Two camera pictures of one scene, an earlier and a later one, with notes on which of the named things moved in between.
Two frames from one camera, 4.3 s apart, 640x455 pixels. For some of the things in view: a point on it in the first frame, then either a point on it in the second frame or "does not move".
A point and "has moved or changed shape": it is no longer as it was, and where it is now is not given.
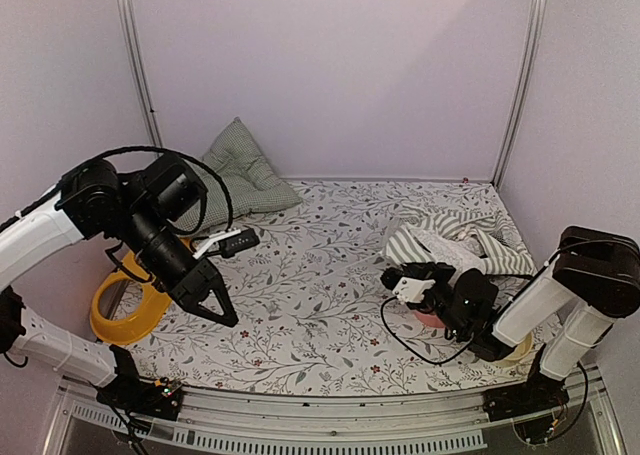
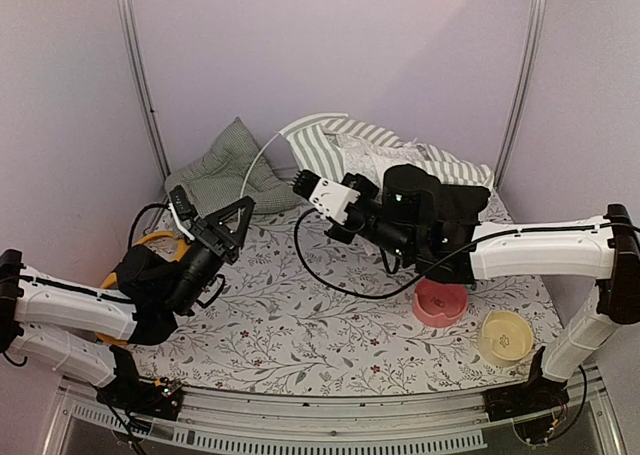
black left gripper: (194, 285) to (232, 239)
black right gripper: (439, 270) to (359, 185)
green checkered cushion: (240, 181) does not move
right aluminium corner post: (526, 76) does not move
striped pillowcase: (463, 239) has moved or changed shape
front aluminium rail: (215, 422) does not move
